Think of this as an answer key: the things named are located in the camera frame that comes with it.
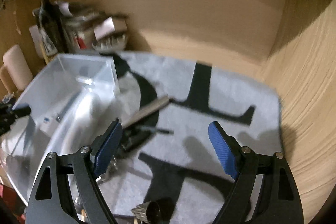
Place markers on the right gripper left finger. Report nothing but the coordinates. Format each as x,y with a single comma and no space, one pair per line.
51,200

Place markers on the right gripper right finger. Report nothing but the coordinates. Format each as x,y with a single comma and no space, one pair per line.
278,200

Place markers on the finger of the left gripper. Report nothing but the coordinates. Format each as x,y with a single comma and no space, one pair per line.
21,110

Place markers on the white plug adapter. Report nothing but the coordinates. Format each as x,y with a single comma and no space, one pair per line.
50,125

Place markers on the clear plastic storage box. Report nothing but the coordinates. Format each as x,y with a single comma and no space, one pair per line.
81,90

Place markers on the black clip holder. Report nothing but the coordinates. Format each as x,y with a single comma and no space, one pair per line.
135,137

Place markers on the silver metal cylinder tool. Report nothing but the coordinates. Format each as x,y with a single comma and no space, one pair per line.
146,111

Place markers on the pink tumbler cup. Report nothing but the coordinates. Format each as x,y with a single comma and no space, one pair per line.
15,72

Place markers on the dark wine bottle elephant label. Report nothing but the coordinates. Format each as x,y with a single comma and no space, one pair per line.
51,29

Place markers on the stack of papers and boxes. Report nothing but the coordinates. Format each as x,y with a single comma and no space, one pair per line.
78,22

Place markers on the bowl of small trinkets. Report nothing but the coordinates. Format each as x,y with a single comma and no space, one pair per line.
111,44

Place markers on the white card on bowl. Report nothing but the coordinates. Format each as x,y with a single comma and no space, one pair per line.
104,29

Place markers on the grey mat with black letters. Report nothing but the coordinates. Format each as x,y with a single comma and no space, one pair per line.
184,165

